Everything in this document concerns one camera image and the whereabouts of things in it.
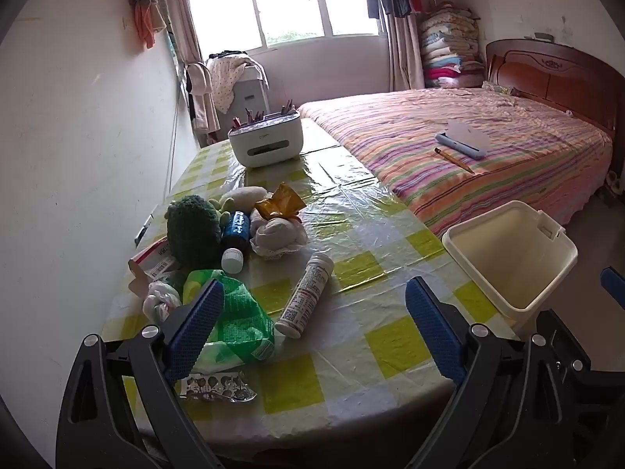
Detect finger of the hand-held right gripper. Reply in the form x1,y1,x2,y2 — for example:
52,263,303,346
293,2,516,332
602,267,625,300

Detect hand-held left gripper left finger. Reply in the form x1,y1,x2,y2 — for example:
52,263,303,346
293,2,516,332
56,278,225,469

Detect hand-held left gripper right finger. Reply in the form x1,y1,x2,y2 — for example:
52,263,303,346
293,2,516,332
405,276,582,469

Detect red and white medicine box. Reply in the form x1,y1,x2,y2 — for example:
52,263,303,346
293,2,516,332
128,235,180,285

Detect cream plastic waste bin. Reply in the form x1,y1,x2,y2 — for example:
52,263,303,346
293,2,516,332
442,200,578,334

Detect small knotted white plastic bag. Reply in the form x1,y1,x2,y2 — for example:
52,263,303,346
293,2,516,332
143,281,184,324

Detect green plastic bag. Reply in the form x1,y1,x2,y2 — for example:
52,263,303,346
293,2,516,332
183,270,275,373

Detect silver blister pack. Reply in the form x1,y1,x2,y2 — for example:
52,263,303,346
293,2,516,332
178,371,257,404

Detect green plush broccoli toy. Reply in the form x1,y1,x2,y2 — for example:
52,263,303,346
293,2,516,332
165,195,223,274

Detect blue bottle with white cap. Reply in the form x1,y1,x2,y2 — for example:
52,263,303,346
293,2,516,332
221,211,252,274

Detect white tablet tube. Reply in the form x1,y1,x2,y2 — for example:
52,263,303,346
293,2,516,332
274,251,335,339

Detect cream plush toy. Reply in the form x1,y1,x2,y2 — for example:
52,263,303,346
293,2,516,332
210,186,268,226

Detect yellow snack wrapper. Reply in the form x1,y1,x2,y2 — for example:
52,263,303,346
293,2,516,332
254,182,306,220

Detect yellow pencil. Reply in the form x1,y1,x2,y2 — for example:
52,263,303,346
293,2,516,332
436,147,475,175

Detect light blue notebook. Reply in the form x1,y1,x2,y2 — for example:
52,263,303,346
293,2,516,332
436,122,489,160

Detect white desk organizer box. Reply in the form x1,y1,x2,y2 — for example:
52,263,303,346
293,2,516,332
228,109,304,169

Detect bed with striped sheet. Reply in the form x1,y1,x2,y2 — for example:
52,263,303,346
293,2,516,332
298,85,614,241

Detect bunch of pens in organizer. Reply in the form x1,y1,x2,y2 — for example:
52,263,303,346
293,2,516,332
232,99,296,127

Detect wooden headboard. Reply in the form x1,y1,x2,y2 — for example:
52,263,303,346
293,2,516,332
485,39,625,143

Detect grey white cabinet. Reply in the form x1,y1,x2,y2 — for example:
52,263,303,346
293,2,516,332
230,66,270,119

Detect pile of clothes on cabinet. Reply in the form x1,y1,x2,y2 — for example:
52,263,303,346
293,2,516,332
184,51,269,134

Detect pink curtain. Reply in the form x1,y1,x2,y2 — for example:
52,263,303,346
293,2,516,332
386,12,425,91

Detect stack of folded quilts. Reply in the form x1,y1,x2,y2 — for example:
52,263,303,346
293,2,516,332
419,4,485,90

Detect beige curtain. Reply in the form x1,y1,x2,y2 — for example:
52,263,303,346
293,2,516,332
163,0,203,67

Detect window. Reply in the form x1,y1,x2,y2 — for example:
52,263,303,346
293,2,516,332
188,0,388,52

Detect white wall socket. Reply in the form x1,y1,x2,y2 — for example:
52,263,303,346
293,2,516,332
134,204,158,246

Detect white wall cable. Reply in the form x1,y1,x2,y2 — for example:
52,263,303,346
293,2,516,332
165,34,180,192

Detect orange cloth on wall hook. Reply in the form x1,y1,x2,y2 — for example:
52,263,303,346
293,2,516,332
129,0,168,50

